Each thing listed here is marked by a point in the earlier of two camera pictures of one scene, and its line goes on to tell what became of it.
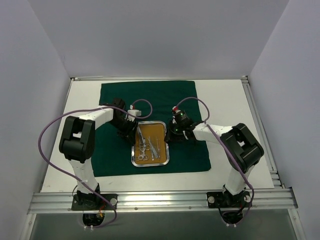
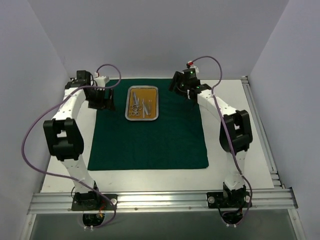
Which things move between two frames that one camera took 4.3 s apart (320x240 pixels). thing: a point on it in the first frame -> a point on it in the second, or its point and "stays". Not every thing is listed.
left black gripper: [127, 128] -> [99, 100]
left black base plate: [94, 202] stays
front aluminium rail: [273, 200] stays
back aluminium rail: [101, 78] stays
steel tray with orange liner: [150, 148] -> [148, 92]
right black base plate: [219, 199] stays
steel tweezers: [153, 150] -> [144, 109]
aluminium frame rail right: [260, 130] stays
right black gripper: [173, 133] -> [175, 81]
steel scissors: [143, 146] -> [136, 106]
